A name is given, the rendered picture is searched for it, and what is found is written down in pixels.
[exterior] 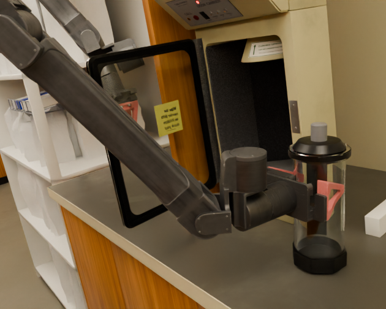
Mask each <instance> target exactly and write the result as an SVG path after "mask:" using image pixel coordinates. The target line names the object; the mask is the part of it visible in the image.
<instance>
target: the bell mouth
mask: <svg viewBox="0 0 386 309"><path fill-rule="evenodd" d="M283 58H284V56H283V49H282V41H281V39H280V38H279V36H277V35H270V36H262V37H253V38H248V39H247V42H246V46H245V49H244V53H243V57H242V59H241V62H242V63H254V62H261V61H271V60H276V59H283Z"/></svg>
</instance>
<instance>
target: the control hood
mask: <svg viewBox="0 0 386 309"><path fill-rule="evenodd" d="M155 1H156V2H157V3H158V4H159V5H160V6H161V7H162V8H163V9H164V10H165V11H166V12H168V13H169V14H170V15H171V16H172V17H173V18H174V19H175V20H176V21H177V22H178V23H179V24H181V25H182V26H183V27H184V28H185V29H187V30H192V29H198V28H204V27H208V26H214V25H220V24H224V23H230V22H234V21H240V20H246V19H250V18H256V17H262V16H266V15H272V14H276V13H282V12H288V9H289V5H288V0H229V1H230V2H231V3H232V4H233V5H234V6H235V7H236V8H237V10H238V11H239V12H240V13H241V14H242V15H243V17H237V18H231V19H228V20H222V21H216V22H212V23H207V24H203V25H197V26H189V25H188V24H187V23H186V22H185V21H184V20H183V19H182V18H181V17H180V16H179V15H178V14H177V13H176V12H175V11H173V10H172V9H171V8H170V7H169V6H168V5H167V4H166V2H170V1H174V0H155Z"/></svg>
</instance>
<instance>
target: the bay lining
mask: <svg viewBox="0 0 386 309"><path fill-rule="evenodd" d="M246 42H247V39H243V40H237V41H233V42H227V43H224V44H218V45H212V46H208V47H206V50H205V51H206V60H207V64H208V72H209V76H210V84H211V92H212V96H213V104H214V111H215V115H216V123H217V128H218V136H219V143H220V148H221V154H222V153H223V152H224V151H226V150H233V149H236V148H241V147H257V148H263V149H264V150H266V151H267V162H268V161H280V160H286V159H291V158H290V157H289V155H288V147H290V146H291V145H292V144H293V142H292V131H291V125H290V113H289V102H288V96H287V85H286V73H285V67H284V59H276V60H271V61H261V62H254V63H242V62H241V59H242V57H243V53H244V49H245V46H246Z"/></svg>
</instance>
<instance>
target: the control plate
mask: <svg viewBox="0 0 386 309"><path fill-rule="evenodd" d="M196 1H199V2H200V4H197V3H196ZM166 4H167V5H168V6H169V7H170V8H171V9H172V10H173V11H175V12H176V13H177V14H178V15H179V16H180V17H181V18H182V19H183V20H184V21H185V22H186V23H187V24H188V25H189V26H197V25H203V24H207V23H212V22H216V21H222V20H228V19H231V18H237V17H243V15H242V14H241V13H240V12H239V11H238V10H237V8H236V7H235V6H234V5H233V4H232V3H231V2H230V1H229V0H211V1H209V0H174V1H170V2H166ZM224 9H227V12H224ZM217 10H219V11H220V13H218V14H217ZM199 12H205V13H206V14H207V15H208V16H209V17H210V19H207V20H206V19H205V18H204V17H203V16H202V15H200V14H199ZM210 12H212V13H213V15H210ZM194 15H196V16H198V17H199V20H195V19H194V17H193V16H194ZM187 18H190V19H191V21H189V20H188V19H187Z"/></svg>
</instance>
